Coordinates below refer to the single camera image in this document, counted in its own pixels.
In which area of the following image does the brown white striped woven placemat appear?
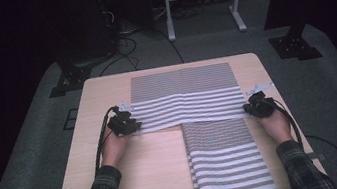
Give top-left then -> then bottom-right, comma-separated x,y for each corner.
180,110 -> 278,189
123,59 -> 251,136

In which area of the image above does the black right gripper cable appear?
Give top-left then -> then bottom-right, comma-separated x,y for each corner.
270,94 -> 306,157

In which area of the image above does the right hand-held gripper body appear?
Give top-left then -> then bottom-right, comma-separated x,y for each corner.
241,81 -> 280,121

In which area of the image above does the tangle of black floor cables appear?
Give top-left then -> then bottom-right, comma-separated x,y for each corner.
89,0 -> 186,78

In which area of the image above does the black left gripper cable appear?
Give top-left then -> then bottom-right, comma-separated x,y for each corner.
85,104 -> 131,179

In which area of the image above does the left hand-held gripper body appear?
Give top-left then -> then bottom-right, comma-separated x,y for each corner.
104,101 -> 143,140

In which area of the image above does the person's right hand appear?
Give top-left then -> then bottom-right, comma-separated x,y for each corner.
255,110 -> 295,147

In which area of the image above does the black stand with base plate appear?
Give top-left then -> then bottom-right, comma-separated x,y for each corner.
43,50 -> 97,100
265,16 -> 325,66

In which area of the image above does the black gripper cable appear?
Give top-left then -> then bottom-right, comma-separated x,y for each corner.
85,104 -> 131,179
270,94 -> 306,157

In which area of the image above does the person's left hand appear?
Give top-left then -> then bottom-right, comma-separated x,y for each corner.
97,131 -> 134,170

